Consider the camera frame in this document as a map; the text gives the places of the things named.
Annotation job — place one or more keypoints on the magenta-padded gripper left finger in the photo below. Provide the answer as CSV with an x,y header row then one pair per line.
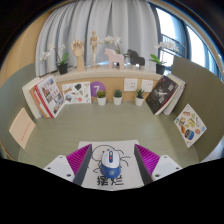
x,y
59,166

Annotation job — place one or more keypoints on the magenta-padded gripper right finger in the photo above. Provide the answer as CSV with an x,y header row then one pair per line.
x,y
165,166

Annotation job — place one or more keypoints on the blue and white computer mouse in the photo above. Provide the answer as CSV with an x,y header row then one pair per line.
x,y
110,165

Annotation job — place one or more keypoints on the white cartoon-print mouse pad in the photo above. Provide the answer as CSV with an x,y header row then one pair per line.
x,y
128,173

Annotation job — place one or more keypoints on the white sticker sheet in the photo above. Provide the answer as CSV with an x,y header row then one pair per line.
x,y
190,125

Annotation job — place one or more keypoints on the beige card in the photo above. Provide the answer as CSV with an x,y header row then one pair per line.
x,y
21,128

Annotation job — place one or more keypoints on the small potted succulent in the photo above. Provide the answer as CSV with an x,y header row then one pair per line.
x,y
139,101
101,100
117,100

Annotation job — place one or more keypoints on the red-edged picture magazine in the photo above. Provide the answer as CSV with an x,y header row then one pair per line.
x,y
50,96

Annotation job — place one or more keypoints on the dark-covered book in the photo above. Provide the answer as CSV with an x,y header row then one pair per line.
x,y
161,95

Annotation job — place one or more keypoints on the white illustrated card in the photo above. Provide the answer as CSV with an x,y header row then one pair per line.
x,y
76,93

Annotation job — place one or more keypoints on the stack of white books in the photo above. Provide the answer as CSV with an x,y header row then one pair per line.
x,y
178,91

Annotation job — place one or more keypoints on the white book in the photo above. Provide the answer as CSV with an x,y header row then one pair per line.
x,y
30,95

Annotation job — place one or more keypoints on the purple round disc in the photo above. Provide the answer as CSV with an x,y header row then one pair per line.
x,y
96,87

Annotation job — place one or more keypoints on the white orchid in black pot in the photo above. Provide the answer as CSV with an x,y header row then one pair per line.
x,y
115,40
62,68
160,69

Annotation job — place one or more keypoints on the wooden desk shelf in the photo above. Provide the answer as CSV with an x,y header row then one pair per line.
x,y
110,74

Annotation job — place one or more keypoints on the dark horse figure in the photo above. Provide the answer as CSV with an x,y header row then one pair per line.
x,y
136,58

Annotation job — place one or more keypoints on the wooden hand model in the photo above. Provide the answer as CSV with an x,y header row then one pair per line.
x,y
78,51

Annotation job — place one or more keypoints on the pink horse figure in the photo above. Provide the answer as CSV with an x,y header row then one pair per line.
x,y
114,59

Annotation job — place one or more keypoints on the window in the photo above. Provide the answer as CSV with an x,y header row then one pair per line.
x,y
196,46

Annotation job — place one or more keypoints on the wooden mannequin figure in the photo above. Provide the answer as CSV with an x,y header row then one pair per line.
x,y
95,45

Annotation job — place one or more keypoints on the grey curtain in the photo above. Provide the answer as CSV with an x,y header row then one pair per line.
x,y
110,18

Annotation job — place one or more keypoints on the white wall outlet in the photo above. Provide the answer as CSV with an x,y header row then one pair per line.
x,y
147,85
130,84

